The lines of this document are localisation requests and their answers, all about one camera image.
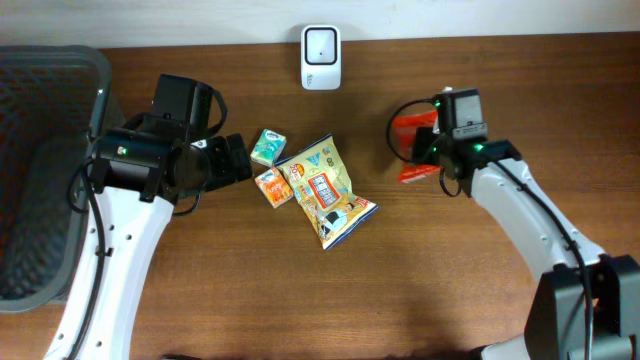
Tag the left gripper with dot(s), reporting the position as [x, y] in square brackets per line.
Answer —
[227, 171]

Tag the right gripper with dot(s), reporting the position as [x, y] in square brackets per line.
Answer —
[423, 137]

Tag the teal tissue pack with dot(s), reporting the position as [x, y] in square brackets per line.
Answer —
[268, 148]

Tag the orange tissue pack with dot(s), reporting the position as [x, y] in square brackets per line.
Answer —
[274, 187]

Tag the red snack bag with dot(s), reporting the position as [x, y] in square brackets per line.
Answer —
[405, 128]

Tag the yellow wet wipes bag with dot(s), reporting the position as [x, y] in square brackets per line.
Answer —
[323, 188]

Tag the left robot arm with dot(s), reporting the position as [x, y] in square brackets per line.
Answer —
[133, 185]

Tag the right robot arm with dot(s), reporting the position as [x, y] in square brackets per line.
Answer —
[586, 305]

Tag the white barcode scanner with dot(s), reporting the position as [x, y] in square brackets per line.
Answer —
[321, 57]

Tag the grey plastic basket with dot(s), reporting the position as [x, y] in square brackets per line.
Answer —
[53, 103]

